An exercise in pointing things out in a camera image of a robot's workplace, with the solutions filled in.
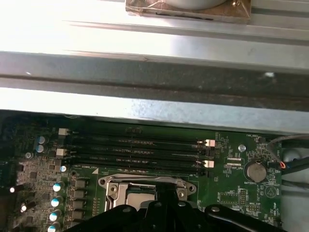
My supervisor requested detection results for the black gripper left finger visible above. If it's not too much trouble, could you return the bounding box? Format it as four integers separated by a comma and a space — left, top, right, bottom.
88, 183, 170, 232

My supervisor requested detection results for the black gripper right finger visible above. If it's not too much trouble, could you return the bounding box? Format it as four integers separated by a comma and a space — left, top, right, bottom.
168, 183, 283, 232

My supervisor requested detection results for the metal socket cover frame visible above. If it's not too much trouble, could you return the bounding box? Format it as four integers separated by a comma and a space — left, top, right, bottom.
106, 181, 188, 211

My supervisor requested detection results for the metal wire locking lever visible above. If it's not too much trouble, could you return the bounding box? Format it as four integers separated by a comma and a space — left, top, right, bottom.
103, 174, 191, 188

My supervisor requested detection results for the CPU socket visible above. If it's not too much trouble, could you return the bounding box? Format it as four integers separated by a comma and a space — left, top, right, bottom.
98, 174, 199, 211

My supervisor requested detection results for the green motherboard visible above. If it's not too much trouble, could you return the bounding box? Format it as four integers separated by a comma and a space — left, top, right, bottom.
0, 110, 284, 232

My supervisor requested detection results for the silver coin battery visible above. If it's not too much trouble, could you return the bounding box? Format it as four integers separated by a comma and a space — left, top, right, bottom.
243, 160, 269, 183

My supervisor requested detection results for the black and silver PC case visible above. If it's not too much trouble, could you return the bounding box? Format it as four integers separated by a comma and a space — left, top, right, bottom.
0, 50, 309, 232

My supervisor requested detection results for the thin grey wire red plug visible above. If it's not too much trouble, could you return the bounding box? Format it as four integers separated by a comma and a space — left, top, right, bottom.
267, 134, 309, 169

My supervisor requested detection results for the square brown base plate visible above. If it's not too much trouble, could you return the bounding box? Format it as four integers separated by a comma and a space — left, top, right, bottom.
125, 0, 252, 25

